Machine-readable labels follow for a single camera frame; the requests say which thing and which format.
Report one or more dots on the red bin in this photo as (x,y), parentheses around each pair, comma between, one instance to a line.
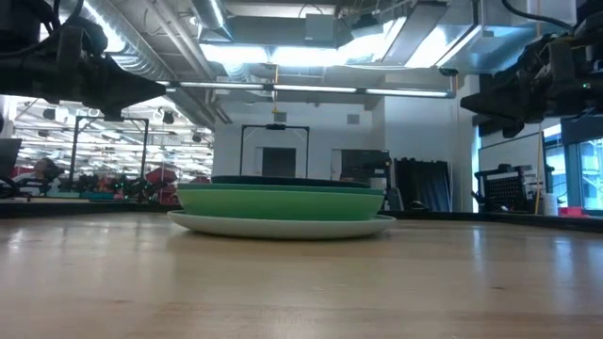
(161,178)

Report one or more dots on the dark monitor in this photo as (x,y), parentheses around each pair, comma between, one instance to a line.
(9,157)

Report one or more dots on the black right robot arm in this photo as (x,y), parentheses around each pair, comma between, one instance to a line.
(591,11)

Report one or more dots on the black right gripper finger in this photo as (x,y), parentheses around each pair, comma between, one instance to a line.
(506,96)

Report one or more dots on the green large plastic plate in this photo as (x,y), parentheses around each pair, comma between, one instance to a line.
(282,207)

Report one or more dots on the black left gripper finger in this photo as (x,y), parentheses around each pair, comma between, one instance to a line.
(122,87)

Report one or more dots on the white paper roll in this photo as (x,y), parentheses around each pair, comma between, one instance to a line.
(549,205)

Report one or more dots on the black fabric panel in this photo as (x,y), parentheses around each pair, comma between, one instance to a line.
(424,186)

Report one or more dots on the dark plastic plate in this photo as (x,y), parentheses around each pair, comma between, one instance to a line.
(287,181)

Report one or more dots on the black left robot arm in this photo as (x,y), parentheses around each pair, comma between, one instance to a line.
(19,19)

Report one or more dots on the long ceiling light tube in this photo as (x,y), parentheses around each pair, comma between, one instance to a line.
(311,88)

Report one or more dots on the black aluminium table frame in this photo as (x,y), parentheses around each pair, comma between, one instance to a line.
(70,209)

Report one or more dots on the pale large plastic plate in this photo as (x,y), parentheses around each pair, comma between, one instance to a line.
(282,230)

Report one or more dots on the black perforated cart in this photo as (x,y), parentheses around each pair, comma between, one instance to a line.
(506,190)

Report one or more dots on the black stand frame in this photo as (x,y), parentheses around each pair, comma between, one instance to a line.
(74,150)
(275,126)

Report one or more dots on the red box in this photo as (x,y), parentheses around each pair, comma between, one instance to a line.
(572,211)

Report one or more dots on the person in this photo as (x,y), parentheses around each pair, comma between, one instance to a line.
(42,169)

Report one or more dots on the silver rectangular air duct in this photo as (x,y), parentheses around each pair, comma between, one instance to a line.
(471,42)

